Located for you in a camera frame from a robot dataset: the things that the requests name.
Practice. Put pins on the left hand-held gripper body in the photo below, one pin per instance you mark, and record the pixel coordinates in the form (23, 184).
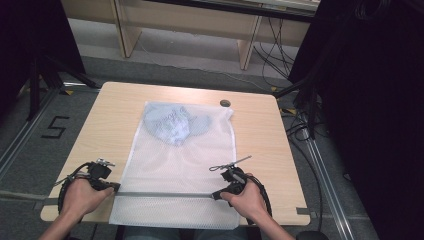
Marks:
(99, 171)

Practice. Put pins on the white mesh laundry bag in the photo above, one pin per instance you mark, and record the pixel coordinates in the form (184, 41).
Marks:
(180, 166)

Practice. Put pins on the person's left hand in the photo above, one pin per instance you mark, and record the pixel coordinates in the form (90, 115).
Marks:
(81, 198)

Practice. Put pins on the light blue garment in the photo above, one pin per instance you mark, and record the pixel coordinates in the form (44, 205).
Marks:
(173, 126)

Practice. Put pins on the grey tape strip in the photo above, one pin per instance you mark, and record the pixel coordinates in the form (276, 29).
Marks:
(305, 211)

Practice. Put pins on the black curtain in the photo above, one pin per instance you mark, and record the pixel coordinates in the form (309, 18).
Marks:
(373, 100)
(30, 30)

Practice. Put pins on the black metal stand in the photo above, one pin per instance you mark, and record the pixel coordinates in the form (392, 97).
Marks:
(35, 86)
(310, 100)

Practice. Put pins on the wooden shelf frame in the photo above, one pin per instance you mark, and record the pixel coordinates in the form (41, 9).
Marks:
(186, 20)

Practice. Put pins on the person's right hand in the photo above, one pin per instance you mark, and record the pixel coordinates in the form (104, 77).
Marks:
(248, 201)

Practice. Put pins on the black round stool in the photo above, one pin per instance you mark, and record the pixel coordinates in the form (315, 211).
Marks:
(311, 236)

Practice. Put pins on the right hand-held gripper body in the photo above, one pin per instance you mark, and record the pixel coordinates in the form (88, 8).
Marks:
(237, 178)

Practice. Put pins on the aluminium floor rail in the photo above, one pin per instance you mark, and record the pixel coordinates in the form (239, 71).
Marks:
(20, 136)
(328, 186)

